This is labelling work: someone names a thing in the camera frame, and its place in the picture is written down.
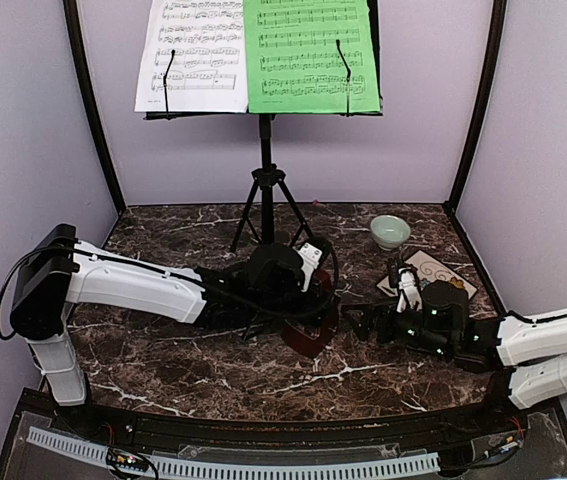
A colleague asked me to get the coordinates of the black music stand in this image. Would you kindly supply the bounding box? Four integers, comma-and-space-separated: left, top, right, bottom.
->
143, 0, 385, 254

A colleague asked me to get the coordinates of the pale green ceramic bowl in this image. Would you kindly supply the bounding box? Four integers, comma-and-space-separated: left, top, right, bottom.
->
370, 215, 411, 251

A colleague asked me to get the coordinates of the small circuit board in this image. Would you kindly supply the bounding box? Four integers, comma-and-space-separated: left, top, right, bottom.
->
105, 450, 150, 475

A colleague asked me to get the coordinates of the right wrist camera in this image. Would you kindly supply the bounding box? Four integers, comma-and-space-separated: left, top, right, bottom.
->
387, 259, 423, 313

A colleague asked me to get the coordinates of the square floral plate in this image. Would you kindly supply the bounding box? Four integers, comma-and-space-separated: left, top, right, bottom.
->
390, 249, 478, 299

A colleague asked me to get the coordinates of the white slotted cable duct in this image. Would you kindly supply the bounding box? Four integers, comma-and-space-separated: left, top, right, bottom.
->
26, 427, 440, 479

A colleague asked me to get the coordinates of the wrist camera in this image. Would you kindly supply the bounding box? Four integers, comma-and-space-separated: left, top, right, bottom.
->
387, 259, 423, 313
296, 236, 332, 293

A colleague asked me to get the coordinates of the left black frame post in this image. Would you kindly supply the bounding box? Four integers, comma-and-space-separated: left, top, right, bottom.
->
62, 0, 127, 215

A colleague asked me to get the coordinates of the white sheet music paper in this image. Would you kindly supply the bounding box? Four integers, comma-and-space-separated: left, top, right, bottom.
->
134, 0, 248, 114

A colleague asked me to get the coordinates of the green paper sheet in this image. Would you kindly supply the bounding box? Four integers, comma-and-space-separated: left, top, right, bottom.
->
244, 1, 381, 115

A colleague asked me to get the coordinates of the black front rail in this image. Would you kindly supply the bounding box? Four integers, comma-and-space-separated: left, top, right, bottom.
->
54, 403, 527, 451

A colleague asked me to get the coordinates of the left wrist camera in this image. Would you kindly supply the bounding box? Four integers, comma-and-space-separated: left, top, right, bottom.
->
296, 236, 332, 293

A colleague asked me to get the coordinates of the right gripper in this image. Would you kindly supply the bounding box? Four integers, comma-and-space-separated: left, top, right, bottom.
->
342, 295, 454, 358

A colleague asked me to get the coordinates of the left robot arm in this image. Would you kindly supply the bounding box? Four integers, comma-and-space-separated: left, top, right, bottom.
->
0, 223, 339, 436

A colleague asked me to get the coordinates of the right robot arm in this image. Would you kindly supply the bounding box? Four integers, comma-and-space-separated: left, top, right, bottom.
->
341, 280, 567, 434

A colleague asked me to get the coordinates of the dark red wooden metronome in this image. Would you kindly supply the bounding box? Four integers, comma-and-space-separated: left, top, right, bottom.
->
280, 269, 339, 359

